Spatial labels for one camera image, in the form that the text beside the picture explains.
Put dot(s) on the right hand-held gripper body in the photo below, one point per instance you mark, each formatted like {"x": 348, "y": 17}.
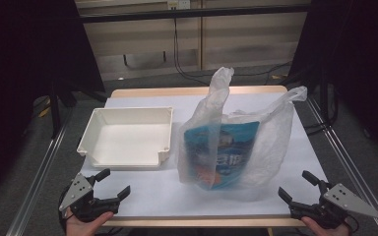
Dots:
{"x": 344, "y": 200}

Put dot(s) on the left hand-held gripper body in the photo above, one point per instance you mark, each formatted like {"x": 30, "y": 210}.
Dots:
{"x": 78, "y": 190}

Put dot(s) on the translucent white plastic bag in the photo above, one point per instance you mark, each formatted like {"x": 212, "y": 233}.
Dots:
{"x": 270, "y": 147}

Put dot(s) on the blue snack pouch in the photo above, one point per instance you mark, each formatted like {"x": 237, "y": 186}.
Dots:
{"x": 229, "y": 154}

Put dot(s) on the person's right hand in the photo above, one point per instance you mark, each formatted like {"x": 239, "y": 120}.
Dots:
{"x": 328, "y": 232}

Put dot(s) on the person's left hand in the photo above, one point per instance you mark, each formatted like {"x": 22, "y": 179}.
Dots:
{"x": 82, "y": 228}

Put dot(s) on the white table mat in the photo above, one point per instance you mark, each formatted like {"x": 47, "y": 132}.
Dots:
{"x": 144, "y": 193}

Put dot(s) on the white plastic tray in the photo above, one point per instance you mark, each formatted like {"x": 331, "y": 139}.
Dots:
{"x": 128, "y": 144}

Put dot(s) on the black metal stand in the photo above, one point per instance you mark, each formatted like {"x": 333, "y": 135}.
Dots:
{"x": 324, "y": 98}
{"x": 55, "y": 111}

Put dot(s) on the yellow floor tape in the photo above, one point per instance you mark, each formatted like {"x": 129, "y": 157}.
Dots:
{"x": 277, "y": 77}
{"x": 45, "y": 112}

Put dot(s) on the wooden table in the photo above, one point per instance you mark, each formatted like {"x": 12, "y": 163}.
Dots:
{"x": 193, "y": 90}

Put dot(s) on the black curtain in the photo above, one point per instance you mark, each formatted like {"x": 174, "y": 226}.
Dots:
{"x": 19, "y": 65}
{"x": 367, "y": 65}

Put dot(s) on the black horizontal bar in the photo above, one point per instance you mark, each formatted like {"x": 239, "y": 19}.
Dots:
{"x": 193, "y": 13}

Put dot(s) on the metal floor rail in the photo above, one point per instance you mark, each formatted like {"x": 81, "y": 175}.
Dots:
{"x": 32, "y": 196}
{"x": 351, "y": 167}

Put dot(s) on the white wall socket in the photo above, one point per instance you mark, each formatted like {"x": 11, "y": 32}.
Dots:
{"x": 183, "y": 4}

